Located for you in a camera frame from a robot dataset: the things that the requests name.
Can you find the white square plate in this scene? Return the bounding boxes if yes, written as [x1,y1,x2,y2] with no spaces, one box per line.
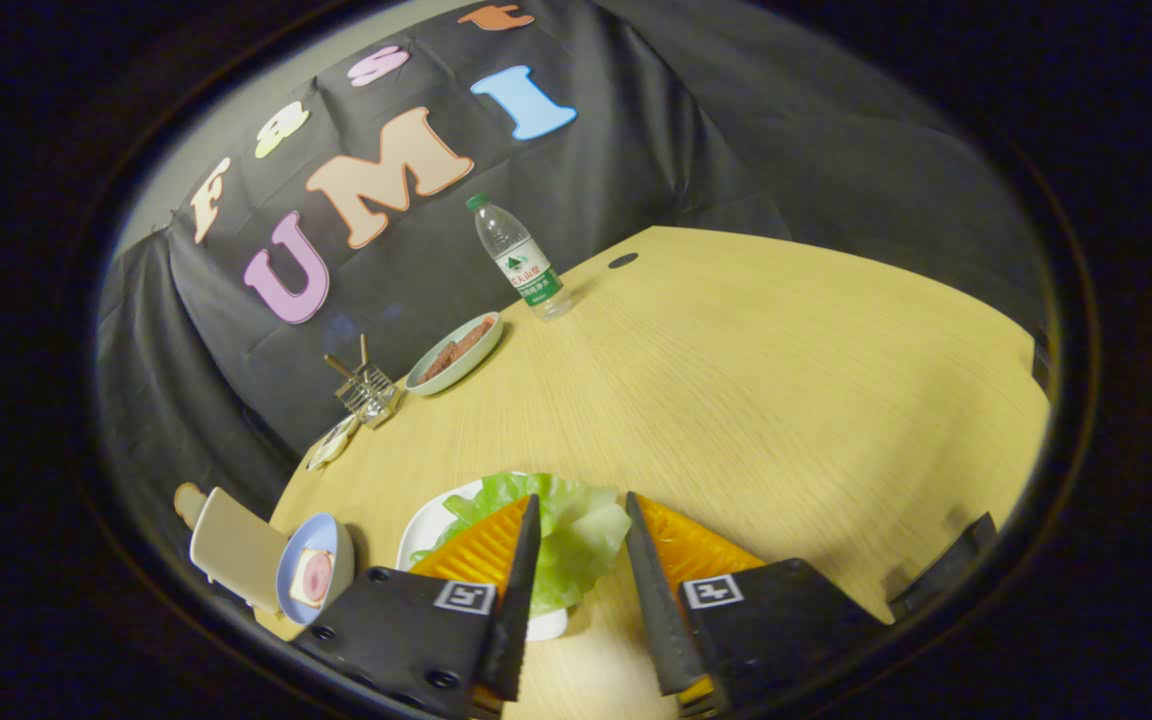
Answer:
[396,478,569,642]

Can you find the white divided condiment dish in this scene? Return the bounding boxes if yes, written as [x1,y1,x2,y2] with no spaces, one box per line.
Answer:
[306,413,362,471]

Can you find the metal wire utensil holder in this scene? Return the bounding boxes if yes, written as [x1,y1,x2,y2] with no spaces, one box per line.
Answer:
[336,364,403,429]

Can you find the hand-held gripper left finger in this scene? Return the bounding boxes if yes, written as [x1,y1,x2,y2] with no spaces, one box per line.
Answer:
[294,494,543,720]

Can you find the green lettuce leaf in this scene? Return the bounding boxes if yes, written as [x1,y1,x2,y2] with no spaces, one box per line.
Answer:
[411,472,632,616]

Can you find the blue round plate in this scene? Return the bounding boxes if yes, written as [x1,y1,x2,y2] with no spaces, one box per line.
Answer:
[276,513,355,626]

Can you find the wooden chopsticks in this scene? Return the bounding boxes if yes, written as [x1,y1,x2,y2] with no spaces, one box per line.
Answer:
[324,333,372,381]

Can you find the bread slice with ham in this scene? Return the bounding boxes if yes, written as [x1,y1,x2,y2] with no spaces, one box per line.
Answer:
[288,547,335,608]

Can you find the white toaster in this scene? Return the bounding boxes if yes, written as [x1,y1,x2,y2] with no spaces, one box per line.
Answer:
[189,487,289,613]

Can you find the clear water bottle green cap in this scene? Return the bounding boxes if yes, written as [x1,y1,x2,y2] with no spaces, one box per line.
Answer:
[465,193,574,321]

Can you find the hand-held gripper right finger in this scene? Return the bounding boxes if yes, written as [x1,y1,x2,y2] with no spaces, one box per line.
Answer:
[624,491,889,720]

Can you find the pale green plate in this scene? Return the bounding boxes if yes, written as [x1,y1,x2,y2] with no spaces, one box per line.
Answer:
[405,311,504,398]

